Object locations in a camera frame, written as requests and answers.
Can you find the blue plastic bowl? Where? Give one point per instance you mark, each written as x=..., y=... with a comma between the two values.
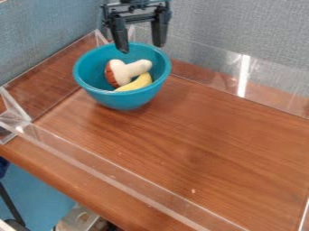
x=90, y=74

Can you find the yellow toy banana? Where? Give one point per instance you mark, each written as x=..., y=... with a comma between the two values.
x=141, y=82

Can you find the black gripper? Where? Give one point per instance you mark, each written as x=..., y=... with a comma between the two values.
x=137, y=11

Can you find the white and brown toy mushroom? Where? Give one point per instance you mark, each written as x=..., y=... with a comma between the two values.
x=120, y=73

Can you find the grey metal base below table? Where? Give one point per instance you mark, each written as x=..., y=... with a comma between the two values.
x=81, y=219

